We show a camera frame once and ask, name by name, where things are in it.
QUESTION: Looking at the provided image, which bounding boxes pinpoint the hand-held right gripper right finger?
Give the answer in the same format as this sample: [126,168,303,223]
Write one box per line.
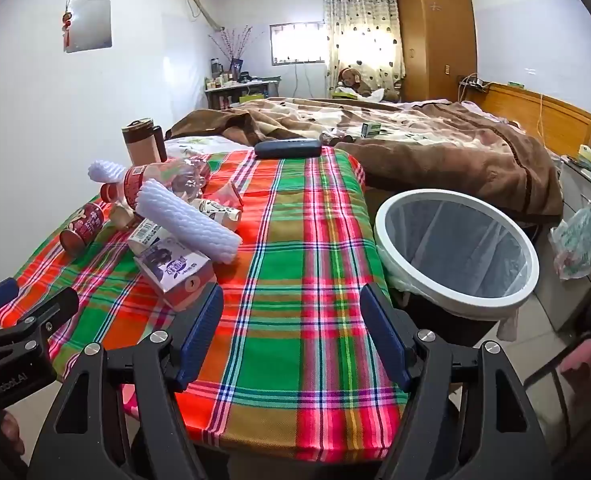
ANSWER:
[359,282,569,480]

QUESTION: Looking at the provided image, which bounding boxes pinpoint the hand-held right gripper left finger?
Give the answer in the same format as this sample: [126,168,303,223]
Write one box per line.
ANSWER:
[28,284,226,480]

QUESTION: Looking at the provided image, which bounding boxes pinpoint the red and white carton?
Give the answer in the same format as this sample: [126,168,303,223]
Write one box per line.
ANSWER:
[133,238,217,311]

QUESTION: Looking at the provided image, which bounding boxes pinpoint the red drink can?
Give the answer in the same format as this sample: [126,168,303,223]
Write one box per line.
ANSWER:
[59,202,105,252]

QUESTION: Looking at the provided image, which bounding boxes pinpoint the large white foam net sleeve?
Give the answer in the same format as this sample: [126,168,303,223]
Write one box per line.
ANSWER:
[134,179,241,264]

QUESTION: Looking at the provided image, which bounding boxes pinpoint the small white carton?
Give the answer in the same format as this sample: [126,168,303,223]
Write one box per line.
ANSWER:
[126,220,176,261]

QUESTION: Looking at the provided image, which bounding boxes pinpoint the white rimmed trash bin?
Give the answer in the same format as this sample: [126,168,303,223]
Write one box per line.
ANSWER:
[374,189,540,348]

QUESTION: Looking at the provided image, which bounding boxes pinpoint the crushed white paper cup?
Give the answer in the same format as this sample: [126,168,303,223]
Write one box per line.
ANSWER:
[190,197,242,231]

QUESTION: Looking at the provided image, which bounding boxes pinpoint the small white foam net sleeve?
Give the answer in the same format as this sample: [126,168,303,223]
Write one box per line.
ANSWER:
[87,159,128,184]

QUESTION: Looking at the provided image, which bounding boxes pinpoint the person's left hand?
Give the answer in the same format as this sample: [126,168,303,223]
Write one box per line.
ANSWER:
[0,407,27,466]

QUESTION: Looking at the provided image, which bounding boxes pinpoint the plaid tablecloth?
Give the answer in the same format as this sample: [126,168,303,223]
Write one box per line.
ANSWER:
[0,147,411,448]

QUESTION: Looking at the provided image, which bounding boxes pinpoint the white floral bed sheet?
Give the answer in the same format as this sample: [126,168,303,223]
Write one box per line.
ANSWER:
[164,135,253,161]

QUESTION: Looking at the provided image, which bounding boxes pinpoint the brown blanket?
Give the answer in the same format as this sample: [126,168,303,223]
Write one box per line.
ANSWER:
[165,96,563,226]

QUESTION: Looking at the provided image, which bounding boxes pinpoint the brown and beige travel mug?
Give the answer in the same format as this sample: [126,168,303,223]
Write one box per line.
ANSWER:
[121,118,168,165]

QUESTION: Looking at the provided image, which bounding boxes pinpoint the dark blue glasses case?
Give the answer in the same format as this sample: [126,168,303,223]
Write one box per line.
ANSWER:
[254,138,322,159]

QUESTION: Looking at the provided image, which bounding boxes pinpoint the small brown bottles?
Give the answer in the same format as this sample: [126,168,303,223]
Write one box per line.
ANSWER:
[320,130,356,146]

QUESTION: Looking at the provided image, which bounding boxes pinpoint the clear plastic bag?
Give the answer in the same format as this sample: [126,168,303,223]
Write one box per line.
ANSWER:
[549,205,591,281]

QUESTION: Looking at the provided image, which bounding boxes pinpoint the grey nightstand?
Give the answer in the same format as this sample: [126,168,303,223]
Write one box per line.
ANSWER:
[545,157,591,333]

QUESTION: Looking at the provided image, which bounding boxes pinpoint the cluttered side shelf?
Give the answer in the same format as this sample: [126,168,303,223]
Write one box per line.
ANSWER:
[204,77,281,110]

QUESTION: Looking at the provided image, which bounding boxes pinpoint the group of toiletry bottles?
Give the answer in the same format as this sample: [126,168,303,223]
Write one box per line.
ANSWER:
[205,57,251,91]

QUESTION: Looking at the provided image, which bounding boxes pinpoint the brown teddy bear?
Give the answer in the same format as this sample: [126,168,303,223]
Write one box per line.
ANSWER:
[336,66,376,97]

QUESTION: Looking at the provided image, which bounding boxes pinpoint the wooden headboard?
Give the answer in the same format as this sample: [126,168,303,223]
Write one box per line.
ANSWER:
[478,82,591,158]

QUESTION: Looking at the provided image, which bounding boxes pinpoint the red knot ornament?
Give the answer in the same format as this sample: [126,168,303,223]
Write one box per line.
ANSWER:
[61,2,75,51]

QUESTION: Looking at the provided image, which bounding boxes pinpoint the vase of bare branches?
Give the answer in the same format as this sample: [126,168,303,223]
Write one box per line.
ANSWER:
[210,25,266,73]

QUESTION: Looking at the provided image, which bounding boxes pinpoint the window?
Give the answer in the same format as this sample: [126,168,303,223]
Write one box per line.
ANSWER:
[268,22,326,66]

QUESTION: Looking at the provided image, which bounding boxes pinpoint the wooden wardrobe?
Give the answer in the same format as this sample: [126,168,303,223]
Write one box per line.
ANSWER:
[395,0,477,102]

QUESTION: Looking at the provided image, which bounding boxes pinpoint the patterned curtain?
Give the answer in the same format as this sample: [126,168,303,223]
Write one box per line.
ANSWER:
[322,0,406,98]

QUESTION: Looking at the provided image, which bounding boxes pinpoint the wrapped air conditioner pipe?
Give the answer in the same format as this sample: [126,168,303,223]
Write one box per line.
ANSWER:
[180,0,226,31]

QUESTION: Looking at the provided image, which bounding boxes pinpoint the silver wall panel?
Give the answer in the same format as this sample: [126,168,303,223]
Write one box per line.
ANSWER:
[65,0,112,53]

